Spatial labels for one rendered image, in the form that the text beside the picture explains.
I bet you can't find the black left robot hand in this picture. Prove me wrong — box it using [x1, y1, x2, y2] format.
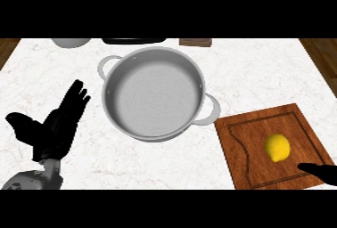
[4, 78, 91, 163]

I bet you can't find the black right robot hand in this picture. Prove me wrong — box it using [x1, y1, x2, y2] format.
[295, 162, 337, 187]

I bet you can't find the yellow lemon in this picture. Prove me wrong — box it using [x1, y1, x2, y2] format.
[263, 133, 292, 163]

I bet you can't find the brown wooden cutting board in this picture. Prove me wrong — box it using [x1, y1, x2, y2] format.
[213, 102, 337, 191]

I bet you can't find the grey round bowl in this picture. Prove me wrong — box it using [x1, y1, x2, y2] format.
[50, 37, 91, 49]

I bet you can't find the black flat pan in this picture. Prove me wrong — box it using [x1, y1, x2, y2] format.
[102, 37, 168, 45]

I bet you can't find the brown wooden block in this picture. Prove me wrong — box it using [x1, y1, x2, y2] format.
[177, 37, 213, 48]

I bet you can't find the silver two-handled pot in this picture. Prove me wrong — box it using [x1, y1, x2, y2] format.
[96, 46, 223, 143]

